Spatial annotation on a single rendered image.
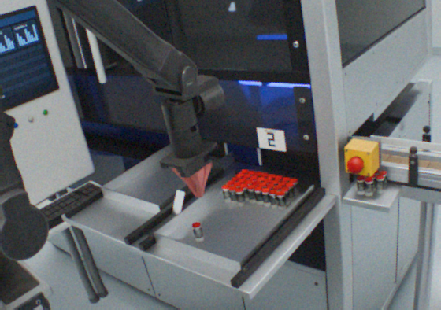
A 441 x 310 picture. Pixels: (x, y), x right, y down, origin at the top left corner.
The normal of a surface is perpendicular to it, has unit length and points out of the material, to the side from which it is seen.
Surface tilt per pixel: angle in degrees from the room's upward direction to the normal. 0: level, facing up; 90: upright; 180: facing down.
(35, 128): 90
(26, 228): 96
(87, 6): 98
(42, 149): 90
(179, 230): 0
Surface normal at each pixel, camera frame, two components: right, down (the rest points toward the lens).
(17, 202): 0.78, 0.23
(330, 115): -0.60, 0.43
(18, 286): -0.17, -0.89
